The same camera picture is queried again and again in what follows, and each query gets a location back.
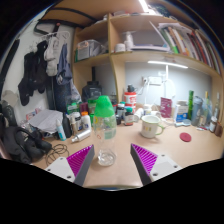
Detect slim white and teal bottle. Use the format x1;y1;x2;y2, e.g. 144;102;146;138
55;118;67;142

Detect red and white canister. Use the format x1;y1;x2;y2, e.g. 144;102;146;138
123;91;138;109

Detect black headphones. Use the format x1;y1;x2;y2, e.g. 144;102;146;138
11;126;53;158

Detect blue-grey hanging garment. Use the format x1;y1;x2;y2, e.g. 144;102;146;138
55;43;74;86

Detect green plastic container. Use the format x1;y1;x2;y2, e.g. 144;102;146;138
87;98;98;116

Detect clear glass bottle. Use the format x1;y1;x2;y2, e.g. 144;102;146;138
213;92;222;119

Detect tall green bottle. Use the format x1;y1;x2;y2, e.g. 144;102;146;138
188;89;195;120

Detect grey shaker bottle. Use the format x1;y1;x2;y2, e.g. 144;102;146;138
191;95;204;127

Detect brown mug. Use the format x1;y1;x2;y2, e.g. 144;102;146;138
214;121;224;138

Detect crumpled grey cloth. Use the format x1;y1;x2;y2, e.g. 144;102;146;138
28;108;64;134

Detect white mug with green rim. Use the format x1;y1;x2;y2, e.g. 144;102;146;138
140;115;166;139

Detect dark bottle with green lid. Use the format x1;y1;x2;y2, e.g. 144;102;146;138
124;107;135;127

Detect clear bottle with green cap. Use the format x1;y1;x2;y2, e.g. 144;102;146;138
92;95;118;167

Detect silver spray bottle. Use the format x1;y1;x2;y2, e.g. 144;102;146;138
70;129;92;144

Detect white pill bottle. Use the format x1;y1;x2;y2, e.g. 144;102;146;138
133;107;145;123

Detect clear bottle with yellow cap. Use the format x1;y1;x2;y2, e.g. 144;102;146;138
201;90;211;126

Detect flat round red coaster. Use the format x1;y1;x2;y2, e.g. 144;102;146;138
179;132;193;143

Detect maroon printed card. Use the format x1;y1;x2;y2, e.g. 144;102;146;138
159;96;173;118

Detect white bottle with orange cap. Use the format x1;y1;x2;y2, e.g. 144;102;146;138
80;111;92;132

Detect large black jar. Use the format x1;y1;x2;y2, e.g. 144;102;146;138
81;80;103;103

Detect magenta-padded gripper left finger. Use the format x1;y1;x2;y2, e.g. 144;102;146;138
44;144;96;187

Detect black hanging garment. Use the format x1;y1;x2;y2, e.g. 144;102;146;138
18;39;49;107

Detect white hanging garment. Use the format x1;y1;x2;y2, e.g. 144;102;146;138
44;34;61;78

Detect white LED desk lamp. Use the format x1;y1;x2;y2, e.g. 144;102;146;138
146;59;190;101

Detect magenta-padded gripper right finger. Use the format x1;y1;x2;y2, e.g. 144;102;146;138
130;143;183;186

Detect white wall power socket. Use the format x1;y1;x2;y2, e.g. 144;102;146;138
148;76;163;86

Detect black bag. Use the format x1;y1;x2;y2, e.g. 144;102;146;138
0;99;34;164

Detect blue and white box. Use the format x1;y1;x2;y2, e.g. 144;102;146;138
174;100;189;124

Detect coiled black cable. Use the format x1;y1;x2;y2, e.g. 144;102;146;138
44;143;70;166

